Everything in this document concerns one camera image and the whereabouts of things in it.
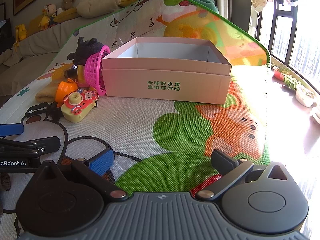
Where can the yellow duck plush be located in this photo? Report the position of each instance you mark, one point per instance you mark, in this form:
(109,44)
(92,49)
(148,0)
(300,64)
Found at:
(43,18)

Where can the person's left hand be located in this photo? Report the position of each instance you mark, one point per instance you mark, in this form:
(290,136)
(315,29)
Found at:
(5,183)

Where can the grey-brown rabbit plush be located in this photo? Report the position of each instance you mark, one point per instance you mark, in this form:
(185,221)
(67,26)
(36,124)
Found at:
(68,1)

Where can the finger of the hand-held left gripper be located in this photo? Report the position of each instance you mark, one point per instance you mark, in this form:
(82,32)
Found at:
(11,129)
(42,143)

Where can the green potted plant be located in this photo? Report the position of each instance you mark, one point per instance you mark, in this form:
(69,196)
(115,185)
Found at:
(291,82)

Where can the tan plush toy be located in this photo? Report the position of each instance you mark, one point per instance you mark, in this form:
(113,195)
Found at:
(46,93)

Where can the orange plastic toy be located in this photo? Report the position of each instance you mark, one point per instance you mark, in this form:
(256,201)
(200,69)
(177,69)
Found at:
(65,87)

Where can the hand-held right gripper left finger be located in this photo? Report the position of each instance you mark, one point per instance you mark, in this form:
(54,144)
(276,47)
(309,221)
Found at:
(101,162)

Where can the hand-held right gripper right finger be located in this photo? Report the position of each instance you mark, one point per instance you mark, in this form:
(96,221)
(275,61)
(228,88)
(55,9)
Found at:
(221,162)

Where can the pink plastic basket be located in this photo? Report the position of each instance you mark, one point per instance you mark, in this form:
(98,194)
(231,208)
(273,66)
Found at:
(93,70)

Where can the plush doll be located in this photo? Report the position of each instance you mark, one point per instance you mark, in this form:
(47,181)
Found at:
(52,11)

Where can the small yellow plush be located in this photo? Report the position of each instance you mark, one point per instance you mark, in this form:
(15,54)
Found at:
(21,32)

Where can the red plant pot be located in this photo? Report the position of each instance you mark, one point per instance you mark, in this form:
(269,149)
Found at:
(278,73)

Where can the beige covered sofa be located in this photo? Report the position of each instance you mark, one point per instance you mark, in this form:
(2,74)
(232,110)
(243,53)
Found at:
(37,40)

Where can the black plush toy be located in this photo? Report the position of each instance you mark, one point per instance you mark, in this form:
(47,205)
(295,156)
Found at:
(86,51)

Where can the cartoon play mat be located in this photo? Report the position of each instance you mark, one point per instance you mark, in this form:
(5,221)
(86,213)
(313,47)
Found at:
(150,130)

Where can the beige long pillow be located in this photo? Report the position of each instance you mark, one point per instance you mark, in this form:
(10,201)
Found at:
(97,5)

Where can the white planter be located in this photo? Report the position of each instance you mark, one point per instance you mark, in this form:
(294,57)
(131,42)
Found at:
(305,97)

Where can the cream toy camera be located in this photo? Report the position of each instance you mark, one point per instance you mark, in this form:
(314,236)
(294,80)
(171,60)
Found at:
(75,110)

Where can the pink cardboard box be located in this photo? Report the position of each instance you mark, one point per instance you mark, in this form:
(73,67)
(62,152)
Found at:
(165,85)

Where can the black window frame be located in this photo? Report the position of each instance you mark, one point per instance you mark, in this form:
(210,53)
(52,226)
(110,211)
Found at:
(285,17)

